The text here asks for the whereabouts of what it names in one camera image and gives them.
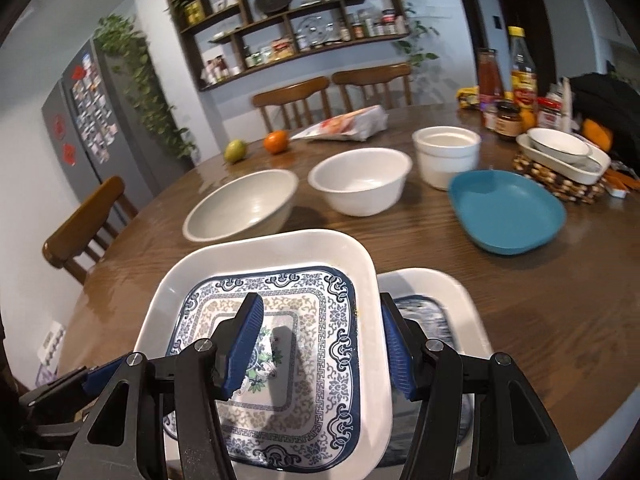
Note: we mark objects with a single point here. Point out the white oval dish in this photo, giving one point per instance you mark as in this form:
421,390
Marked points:
595,167

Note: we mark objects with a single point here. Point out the blue oval plate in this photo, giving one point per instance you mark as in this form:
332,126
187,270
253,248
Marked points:
505,210

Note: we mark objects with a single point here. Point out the red sauce bottle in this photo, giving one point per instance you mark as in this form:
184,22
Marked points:
491,85

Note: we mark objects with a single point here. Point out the grey refrigerator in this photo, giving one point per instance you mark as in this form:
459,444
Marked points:
75,150

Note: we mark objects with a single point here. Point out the orange tangerine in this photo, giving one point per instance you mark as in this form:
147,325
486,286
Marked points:
276,142

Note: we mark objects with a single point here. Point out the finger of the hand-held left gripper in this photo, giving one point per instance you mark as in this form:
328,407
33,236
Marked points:
97,377

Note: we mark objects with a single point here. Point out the deep straight-sided white bowl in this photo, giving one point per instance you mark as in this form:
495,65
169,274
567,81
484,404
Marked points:
445,160

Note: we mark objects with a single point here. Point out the wooden chair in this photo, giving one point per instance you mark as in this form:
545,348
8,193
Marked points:
292,95
372,77
80,225

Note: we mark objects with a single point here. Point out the red-labelled jar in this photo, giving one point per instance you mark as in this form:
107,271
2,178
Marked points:
551,112

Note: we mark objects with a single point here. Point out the wooden wall shelf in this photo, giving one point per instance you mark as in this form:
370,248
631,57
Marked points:
280,22

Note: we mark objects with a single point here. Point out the dark sauce jar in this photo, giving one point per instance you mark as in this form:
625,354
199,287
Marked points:
508,122

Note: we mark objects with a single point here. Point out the orange fruit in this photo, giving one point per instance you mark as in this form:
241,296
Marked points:
597,135

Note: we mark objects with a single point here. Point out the black bag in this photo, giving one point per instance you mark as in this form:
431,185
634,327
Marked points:
610,100

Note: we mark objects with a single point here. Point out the yellow snack packet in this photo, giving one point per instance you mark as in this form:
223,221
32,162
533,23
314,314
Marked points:
469,97

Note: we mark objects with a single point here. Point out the wide white bowl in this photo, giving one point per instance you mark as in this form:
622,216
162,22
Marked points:
357,180

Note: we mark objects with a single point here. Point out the blue patterned square plate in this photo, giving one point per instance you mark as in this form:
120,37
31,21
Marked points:
310,340
450,300

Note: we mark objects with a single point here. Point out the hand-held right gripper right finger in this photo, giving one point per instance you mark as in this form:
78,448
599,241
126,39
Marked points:
400,355

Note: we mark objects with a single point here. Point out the woven bead trivet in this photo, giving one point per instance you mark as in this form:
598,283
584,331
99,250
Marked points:
555,182

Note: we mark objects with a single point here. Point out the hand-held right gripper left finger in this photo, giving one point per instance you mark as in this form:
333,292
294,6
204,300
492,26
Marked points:
244,345

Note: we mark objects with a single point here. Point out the tall yellow-labelled bottle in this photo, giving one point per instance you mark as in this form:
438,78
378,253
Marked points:
523,75

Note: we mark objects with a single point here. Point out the white snack bag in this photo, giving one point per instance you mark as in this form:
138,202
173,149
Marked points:
345,124

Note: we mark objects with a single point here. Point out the trailing green plant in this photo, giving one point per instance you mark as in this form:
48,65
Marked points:
417,42

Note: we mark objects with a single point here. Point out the hanging ivy plant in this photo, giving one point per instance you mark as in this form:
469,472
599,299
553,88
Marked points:
145,90

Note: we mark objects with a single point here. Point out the green pear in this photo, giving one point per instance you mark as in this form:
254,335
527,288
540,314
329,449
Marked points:
235,152

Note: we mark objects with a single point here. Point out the small white bowl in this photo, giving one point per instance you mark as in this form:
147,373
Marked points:
557,145

